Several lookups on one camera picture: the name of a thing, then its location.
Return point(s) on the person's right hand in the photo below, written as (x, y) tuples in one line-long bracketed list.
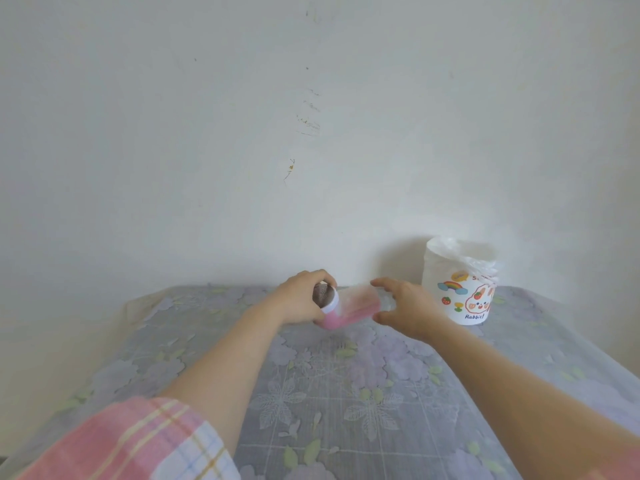
[(412, 307)]

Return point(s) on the clear bottle with pink liquid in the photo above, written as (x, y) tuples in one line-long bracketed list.
[(360, 307)]

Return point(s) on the white bottle cap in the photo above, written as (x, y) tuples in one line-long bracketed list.
[(327, 298)]

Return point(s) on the grey floral tablecloth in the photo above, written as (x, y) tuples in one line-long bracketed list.
[(350, 394)]

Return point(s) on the pink plaid left sleeve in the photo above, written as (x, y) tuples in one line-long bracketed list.
[(130, 444)]

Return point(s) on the person's right thumb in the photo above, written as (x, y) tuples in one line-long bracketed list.
[(384, 317)]

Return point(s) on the person's left hand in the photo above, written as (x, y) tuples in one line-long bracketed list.
[(292, 299)]

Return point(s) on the white plastic bin liner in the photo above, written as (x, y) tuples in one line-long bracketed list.
[(465, 254)]

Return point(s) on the person's right forearm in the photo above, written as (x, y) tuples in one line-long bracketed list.
[(515, 389)]

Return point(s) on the white cartoon print bin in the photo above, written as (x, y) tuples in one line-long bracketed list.
[(462, 299)]

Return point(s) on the person's left fingers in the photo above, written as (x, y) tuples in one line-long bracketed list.
[(315, 276)]

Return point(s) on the person's left forearm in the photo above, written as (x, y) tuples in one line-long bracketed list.
[(225, 374)]

